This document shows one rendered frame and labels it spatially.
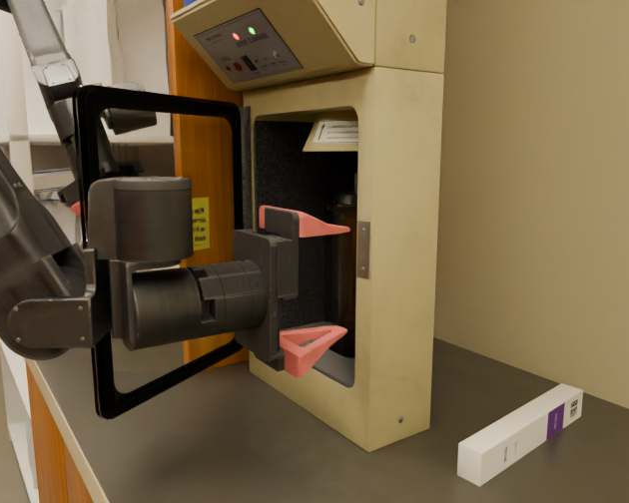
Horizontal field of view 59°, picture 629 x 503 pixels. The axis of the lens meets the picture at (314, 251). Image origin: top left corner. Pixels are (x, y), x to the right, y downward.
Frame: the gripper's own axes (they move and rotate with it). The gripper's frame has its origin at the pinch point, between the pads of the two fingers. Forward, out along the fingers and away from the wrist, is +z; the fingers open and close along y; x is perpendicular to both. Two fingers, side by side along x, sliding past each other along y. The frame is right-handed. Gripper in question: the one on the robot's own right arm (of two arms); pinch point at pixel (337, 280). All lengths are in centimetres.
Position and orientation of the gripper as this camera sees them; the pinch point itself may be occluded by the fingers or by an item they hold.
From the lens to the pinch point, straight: 51.8
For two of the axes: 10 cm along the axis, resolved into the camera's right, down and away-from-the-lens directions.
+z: 8.2, -0.9, 5.6
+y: 0.1, -9.8, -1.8
